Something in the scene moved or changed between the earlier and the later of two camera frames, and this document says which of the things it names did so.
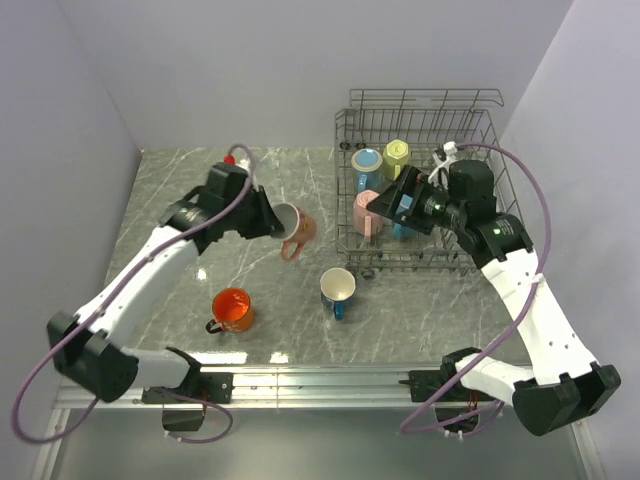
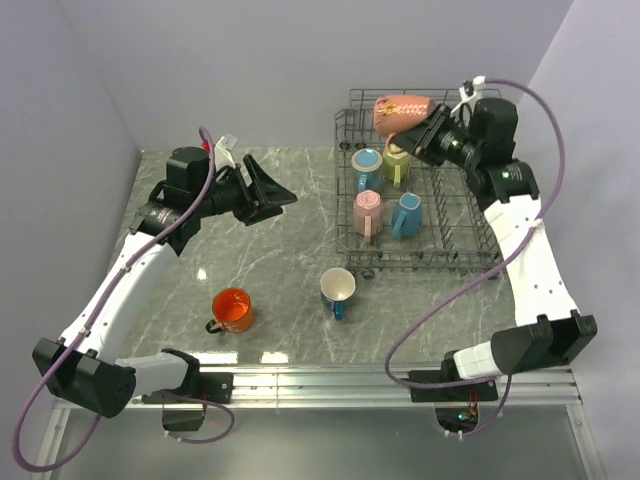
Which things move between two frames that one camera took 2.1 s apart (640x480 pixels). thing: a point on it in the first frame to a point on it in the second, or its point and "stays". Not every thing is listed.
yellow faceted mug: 395,157 stays
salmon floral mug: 298,226 to 397,113
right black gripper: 413,182 to 410,140
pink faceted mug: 367,222 stays
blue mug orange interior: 367,165 stays
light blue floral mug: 400,232 stays
